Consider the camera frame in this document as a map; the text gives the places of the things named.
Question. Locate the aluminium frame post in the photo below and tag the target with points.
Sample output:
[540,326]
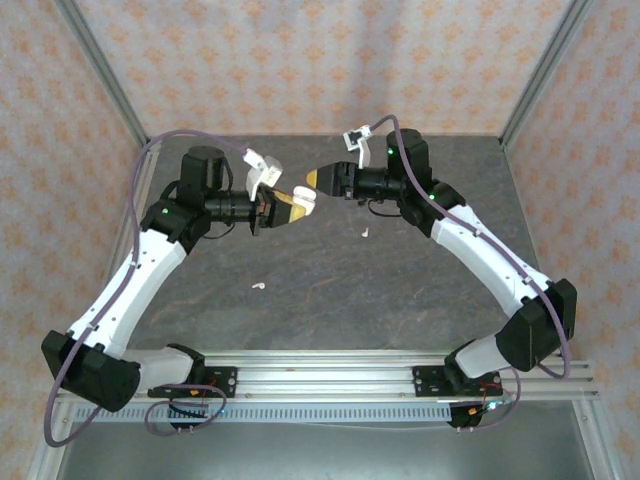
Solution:
[542,75]
[106,75]

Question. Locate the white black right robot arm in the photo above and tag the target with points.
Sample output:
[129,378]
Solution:
[490,260]

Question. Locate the white earbud charging case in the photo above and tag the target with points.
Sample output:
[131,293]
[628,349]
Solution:
[305,197]

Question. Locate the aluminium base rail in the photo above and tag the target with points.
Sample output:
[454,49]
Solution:
[325,375]

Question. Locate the grey metal panel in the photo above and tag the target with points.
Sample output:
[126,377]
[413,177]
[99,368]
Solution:
[325,455]

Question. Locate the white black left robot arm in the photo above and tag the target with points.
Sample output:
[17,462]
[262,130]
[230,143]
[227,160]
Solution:
[135,285]

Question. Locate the aluminium table side rail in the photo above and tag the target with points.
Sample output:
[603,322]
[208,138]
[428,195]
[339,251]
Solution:
[149,172]
[596,440]

